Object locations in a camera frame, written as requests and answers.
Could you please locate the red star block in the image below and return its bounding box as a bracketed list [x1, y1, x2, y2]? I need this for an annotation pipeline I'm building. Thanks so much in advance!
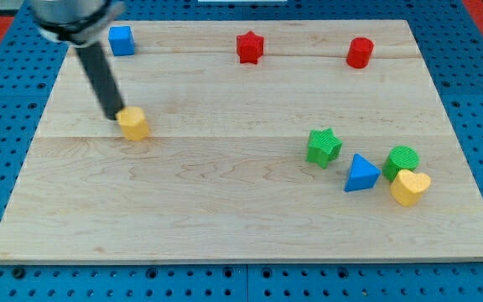
[236, 31, 265, 65]

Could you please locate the light wooden board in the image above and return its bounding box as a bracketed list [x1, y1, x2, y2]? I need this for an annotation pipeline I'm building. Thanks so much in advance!
[0, 20, 483, 265]

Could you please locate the green star block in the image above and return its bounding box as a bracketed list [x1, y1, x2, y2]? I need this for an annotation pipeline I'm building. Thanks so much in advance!
[306, 128, 342, 169]

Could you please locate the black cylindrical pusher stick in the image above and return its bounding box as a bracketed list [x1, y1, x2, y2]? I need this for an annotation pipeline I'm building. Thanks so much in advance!
[75, 42, 125, 121]

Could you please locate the blue triangle block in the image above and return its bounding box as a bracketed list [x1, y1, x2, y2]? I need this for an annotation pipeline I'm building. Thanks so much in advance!
[344, 154, 381, 192]

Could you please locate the green cylinder block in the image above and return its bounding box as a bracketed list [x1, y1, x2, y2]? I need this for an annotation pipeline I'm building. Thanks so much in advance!
[382, 145, 420, 182]

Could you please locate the blue cube block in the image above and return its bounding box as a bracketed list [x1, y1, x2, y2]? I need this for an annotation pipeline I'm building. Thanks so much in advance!
[108, 25, 135, 56]

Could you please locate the yellow hexagon block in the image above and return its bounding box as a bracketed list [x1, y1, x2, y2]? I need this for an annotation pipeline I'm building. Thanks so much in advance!
[115, 107, 150, 141]

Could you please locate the red cylinder block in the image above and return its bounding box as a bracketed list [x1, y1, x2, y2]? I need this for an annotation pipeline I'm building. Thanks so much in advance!
[346, 37, 374, 69]

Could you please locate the yellow heart block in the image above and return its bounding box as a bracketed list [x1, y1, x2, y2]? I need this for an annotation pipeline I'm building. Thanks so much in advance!
[390, 169, 431, 206]

